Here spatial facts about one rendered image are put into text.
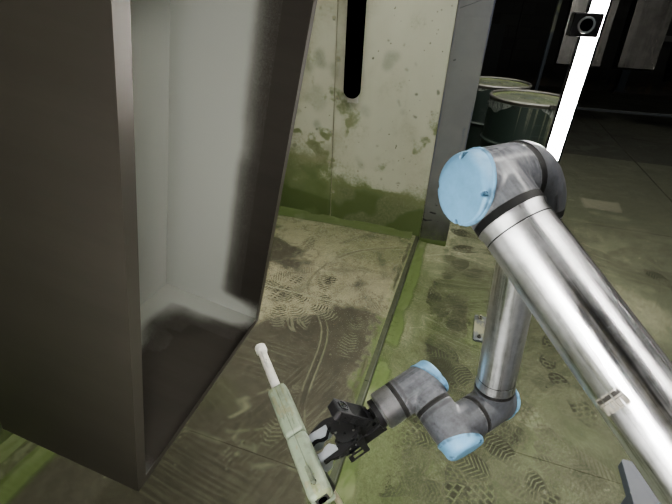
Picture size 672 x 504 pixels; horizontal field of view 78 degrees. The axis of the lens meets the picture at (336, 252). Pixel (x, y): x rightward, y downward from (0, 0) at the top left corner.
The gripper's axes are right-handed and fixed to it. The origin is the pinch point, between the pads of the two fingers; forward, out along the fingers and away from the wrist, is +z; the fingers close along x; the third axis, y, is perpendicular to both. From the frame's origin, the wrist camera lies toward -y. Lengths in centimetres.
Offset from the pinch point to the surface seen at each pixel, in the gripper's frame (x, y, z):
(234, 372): 77, 38, 18
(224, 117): 54, -60, -25
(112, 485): 45, 22, 61
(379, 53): 169, -28, -132
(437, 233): 141, 86, -126
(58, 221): 3, -69, 6
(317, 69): 195, -29, -103
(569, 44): 400, 137, -547
